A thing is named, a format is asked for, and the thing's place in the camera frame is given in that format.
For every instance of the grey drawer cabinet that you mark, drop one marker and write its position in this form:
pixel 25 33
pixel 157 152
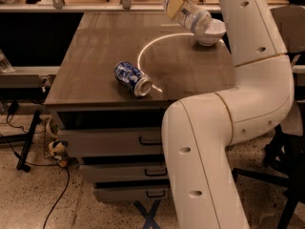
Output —
pixel 86 94

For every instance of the middle grey drawer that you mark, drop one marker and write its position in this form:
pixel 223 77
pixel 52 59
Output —
pixel 124 172

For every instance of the clear plastic water bottle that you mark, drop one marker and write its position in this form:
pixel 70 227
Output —
pixel 191 17

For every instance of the top grey drawer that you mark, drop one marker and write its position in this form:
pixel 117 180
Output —
pixel 113 142

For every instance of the grey drawer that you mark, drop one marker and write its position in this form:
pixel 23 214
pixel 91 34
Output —
pixel 131 193
pixel 113 142
pixel 124 172

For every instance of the wire basket with items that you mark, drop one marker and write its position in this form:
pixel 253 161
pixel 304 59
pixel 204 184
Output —
pixel 54 147

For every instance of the blue soda can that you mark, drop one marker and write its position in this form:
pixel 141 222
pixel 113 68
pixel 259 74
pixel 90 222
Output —
pixel 132 78

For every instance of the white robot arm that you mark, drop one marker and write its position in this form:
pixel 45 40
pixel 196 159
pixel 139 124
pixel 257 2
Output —
pixel 196 130

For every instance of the bottom grey drawer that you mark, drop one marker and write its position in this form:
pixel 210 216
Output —
pixel 131 193

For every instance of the blue tape cross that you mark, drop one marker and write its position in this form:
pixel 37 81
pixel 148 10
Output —
pixel 149 216

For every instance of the black stand leg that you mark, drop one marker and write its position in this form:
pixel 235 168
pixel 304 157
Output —
pixel 21 165

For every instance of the white bowl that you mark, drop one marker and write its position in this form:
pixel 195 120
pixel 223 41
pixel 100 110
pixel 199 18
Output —
pixel 213 34

